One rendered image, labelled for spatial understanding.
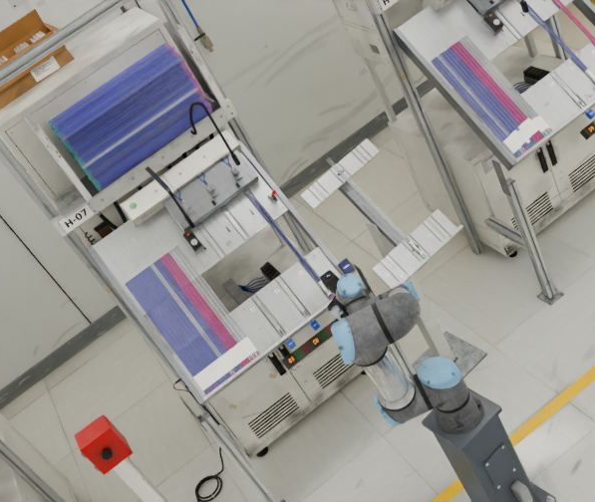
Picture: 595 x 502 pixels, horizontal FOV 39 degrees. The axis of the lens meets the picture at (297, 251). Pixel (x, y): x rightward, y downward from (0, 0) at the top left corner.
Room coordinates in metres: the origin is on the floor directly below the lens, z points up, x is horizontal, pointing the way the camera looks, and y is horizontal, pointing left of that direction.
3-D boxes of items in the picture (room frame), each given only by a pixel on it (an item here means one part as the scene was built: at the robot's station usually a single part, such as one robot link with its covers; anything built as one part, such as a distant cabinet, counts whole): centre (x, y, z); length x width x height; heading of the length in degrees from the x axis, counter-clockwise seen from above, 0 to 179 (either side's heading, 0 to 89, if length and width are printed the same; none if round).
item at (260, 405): (2.95, 0.34, 0.31); 0.70 x 0.65 x 0.62; 101
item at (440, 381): (1.78, -0.17, 0.72); 0.13 x 0.12 x 0.14; 83
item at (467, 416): (1.78, -0.18, 0.60); 0.15 x 0.15 x 0.10
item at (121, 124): (2.85, 0.26, 1.52); 0.51 x 0.13 x 0.27; 101
